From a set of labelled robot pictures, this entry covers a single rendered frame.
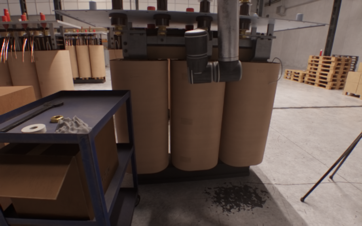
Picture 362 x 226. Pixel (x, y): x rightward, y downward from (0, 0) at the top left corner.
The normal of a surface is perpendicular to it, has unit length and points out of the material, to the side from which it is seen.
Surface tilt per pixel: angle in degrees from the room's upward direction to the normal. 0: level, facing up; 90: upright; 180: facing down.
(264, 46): 90
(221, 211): 0
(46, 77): 90
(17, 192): 26
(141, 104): 90
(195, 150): 90
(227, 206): 0
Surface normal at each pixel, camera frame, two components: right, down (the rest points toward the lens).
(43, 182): 0.03, -0.70
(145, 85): 0.13, 0.33
